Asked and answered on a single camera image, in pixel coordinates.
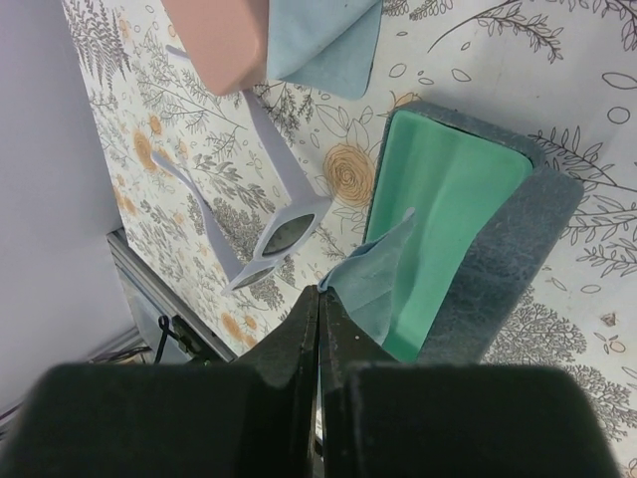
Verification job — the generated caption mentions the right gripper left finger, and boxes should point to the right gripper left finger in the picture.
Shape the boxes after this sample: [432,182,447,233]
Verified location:
[1,286,319,477]

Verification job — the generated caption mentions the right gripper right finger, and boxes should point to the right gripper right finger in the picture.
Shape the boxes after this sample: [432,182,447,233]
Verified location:
[318,291,618,477]

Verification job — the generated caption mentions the blue cleaning cloth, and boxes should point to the blue cleaning cloth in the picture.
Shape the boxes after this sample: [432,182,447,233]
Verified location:
[318,207,415,345]

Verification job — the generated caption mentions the blue-grey glasses case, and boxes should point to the blue-grey glasses case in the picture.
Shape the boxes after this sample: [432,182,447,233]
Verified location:
[364,101,583,364]

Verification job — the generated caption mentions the white sunglasses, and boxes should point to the white sunglasses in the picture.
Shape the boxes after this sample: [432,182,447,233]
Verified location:
[151,44,333,299]

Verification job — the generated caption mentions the blue cloth by pink case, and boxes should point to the blue cloth by pink case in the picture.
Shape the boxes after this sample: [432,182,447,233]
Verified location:
[266,0,382,101]

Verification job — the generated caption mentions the floral table mat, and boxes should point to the floral table mat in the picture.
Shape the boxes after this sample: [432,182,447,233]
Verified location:
[63,1,636,455]

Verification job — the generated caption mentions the pink glasses case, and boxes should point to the pink glasses case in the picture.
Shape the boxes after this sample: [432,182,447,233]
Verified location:
[162,0,269,96]

